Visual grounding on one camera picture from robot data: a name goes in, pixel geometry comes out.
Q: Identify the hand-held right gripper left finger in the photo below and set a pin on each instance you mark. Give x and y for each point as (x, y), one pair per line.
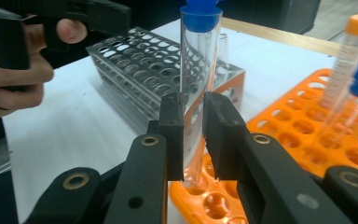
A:
(172, 133)

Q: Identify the orange-capped plastic tube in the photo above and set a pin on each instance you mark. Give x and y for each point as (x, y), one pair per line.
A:
(345, 68)

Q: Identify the black cabinet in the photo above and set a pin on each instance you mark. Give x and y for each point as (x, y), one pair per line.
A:
(270, 14)

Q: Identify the metal test tube rack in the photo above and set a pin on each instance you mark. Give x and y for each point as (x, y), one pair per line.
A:
(136, 62)

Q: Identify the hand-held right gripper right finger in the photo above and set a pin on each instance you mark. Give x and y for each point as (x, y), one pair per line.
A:
(222, 133)

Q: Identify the orange plastic test tube rack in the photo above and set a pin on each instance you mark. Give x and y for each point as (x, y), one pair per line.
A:
(307, 118)

